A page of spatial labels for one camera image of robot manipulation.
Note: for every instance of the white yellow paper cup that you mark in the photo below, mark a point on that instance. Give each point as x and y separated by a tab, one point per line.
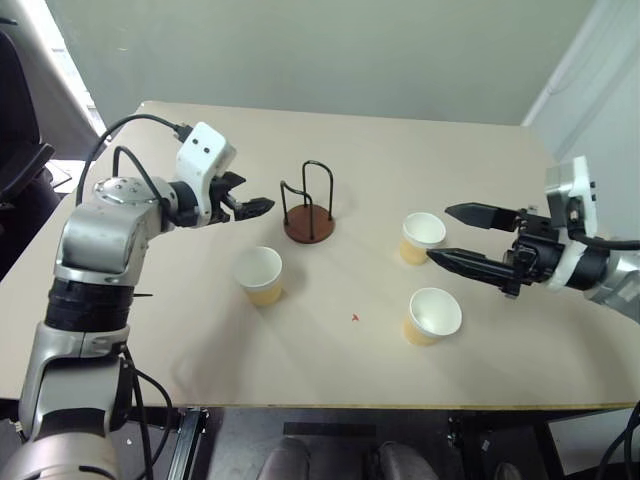
260	272
422	235
432	312

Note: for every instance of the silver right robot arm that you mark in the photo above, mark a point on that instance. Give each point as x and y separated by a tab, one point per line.
625	280

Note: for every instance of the black office chair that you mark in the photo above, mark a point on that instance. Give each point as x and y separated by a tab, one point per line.
17	150

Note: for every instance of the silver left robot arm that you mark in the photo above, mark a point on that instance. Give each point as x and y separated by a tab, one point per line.
95	235

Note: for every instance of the black metal table leg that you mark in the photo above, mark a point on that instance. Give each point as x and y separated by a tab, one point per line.
187	445

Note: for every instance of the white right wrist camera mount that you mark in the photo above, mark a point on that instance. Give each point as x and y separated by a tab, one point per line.
582	195

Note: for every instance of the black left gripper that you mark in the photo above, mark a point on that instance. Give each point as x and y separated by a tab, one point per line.
222	202

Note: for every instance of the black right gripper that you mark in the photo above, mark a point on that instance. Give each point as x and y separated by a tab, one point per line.
537	245

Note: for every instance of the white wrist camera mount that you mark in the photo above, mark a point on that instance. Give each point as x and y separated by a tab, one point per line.
582	195
202	150

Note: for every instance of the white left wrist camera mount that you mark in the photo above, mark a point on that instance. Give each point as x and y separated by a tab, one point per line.
202	150

